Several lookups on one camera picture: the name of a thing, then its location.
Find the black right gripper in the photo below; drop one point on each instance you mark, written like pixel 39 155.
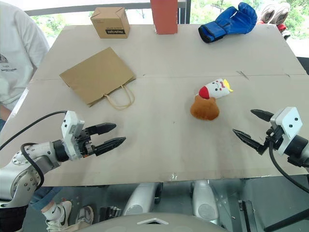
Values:
pixel 274 139

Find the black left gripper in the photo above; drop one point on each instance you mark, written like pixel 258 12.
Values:
pixel 84 142

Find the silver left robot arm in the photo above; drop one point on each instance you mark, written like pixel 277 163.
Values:
pixel 26 166

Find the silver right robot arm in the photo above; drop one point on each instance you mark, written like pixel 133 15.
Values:
pixel 299 149

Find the brown plush toy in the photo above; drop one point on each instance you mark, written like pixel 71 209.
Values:
pixel 204 109

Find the white rocket plush doll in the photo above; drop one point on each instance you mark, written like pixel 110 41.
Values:
pixel 216 88

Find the silver robot left leg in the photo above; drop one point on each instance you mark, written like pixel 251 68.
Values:
pixel 140 200

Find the silver robot leg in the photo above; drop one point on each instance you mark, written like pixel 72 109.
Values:
pixel 205 200
pixel 140 200

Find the grey white sneaker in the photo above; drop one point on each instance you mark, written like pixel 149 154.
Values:
pixel 85 215

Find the silver robot right leg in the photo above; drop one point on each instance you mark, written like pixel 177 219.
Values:
pixel 205 200

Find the white sneaker with black swoosh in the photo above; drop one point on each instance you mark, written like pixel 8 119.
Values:
pixel 59 215

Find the grey robot torso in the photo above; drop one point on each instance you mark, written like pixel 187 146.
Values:
pixel 154 223

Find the blue boxing glove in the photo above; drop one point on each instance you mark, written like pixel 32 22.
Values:
pixel 229 21

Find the small brown cardboard box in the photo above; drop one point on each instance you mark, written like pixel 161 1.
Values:
pixel 111 22

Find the beige pair of shoes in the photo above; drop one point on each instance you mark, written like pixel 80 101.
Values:
pixel 274 13

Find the person in white shirt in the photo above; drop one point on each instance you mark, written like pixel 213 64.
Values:
pixel 17 55

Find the tall red-brown box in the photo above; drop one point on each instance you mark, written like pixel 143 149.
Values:
pixel 165 17

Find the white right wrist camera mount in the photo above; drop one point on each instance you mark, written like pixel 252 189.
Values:
pixel 289 125

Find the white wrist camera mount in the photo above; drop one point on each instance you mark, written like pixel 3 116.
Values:
pixel 289 125
pixel 70 135

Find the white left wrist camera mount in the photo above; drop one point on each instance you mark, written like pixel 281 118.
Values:
pixel 70 135

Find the black metal stand frame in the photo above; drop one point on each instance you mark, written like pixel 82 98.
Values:
pixel 260 215

